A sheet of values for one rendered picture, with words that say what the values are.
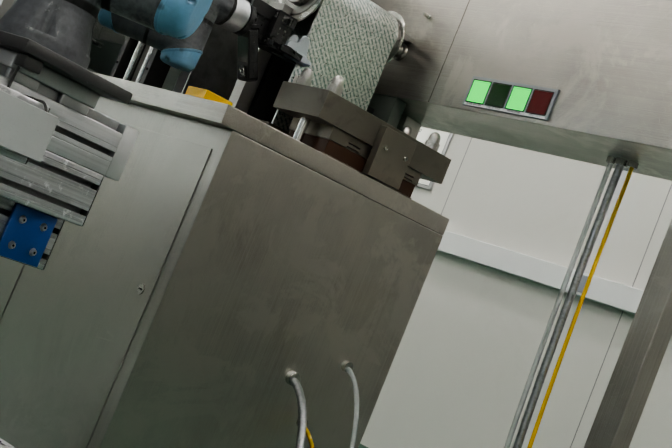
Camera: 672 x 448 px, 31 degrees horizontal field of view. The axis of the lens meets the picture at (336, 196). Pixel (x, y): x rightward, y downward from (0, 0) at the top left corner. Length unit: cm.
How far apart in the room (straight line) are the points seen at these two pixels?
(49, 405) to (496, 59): 120
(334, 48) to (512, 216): 303
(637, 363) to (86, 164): 114
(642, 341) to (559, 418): 276
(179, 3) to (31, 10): 22
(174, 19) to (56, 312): 86
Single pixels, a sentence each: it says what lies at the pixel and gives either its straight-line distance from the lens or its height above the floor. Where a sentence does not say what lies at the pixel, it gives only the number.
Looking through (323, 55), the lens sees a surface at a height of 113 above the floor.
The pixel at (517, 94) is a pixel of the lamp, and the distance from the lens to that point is 264.
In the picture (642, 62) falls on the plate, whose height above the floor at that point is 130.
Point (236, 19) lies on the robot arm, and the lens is 253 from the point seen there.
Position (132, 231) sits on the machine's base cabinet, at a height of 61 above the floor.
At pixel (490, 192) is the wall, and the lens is 579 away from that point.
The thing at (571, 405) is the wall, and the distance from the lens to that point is 519.
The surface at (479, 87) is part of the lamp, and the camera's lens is 272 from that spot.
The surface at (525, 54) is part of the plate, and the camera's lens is 268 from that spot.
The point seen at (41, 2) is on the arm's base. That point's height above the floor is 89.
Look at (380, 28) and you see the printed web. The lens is 281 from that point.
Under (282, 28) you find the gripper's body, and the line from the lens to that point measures 261.
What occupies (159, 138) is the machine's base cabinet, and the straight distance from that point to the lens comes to 245.
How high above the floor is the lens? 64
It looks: 5 degrees up
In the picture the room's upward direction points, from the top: 22 degrees clockwise
